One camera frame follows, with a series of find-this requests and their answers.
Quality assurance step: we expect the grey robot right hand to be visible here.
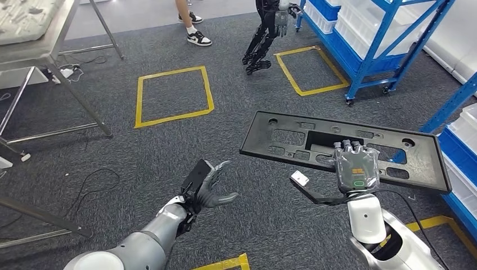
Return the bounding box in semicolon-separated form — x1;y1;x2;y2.
333;139;381;195

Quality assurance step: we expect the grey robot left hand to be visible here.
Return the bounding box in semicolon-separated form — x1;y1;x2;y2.
195;160;239;209

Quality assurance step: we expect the black plastic panel part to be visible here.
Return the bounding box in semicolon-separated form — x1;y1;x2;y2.
239;110;452;195

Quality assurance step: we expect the steel workbench table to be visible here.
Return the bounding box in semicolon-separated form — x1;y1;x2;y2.
0;0;125;138

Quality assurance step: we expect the yellow floor tape square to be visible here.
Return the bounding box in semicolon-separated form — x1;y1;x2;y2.
191;253;251;270
134;66;215;130
273;45;350;97
380;215;477;260

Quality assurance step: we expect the person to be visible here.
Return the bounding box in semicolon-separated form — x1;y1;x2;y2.
174;0;213;47

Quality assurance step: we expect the black humanoid robot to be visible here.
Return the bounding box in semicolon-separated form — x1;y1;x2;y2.
242;0;303;75

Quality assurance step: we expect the white power strip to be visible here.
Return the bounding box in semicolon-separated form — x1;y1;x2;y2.
51;64;82;85

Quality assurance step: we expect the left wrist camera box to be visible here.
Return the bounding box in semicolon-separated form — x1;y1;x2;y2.
179;159;214;204

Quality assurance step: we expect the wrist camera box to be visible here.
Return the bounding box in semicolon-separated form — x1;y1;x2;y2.
290;170;351;206
179;159;214;204

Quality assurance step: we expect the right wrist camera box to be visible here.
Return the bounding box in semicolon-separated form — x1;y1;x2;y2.
290;170;351;206

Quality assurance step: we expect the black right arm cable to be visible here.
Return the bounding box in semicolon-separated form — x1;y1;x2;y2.
372;188;452;270

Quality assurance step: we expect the black floor cable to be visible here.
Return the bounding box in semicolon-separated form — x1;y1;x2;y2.
65;168;122;221

